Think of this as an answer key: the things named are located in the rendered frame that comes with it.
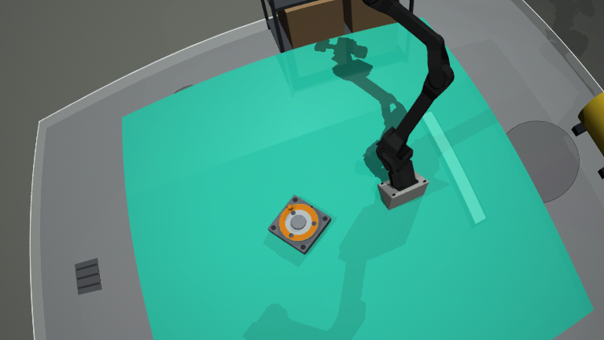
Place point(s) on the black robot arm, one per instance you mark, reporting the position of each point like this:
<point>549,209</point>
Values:
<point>392,150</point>

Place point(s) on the orange round plate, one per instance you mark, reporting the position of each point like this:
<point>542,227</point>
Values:
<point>298,235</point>

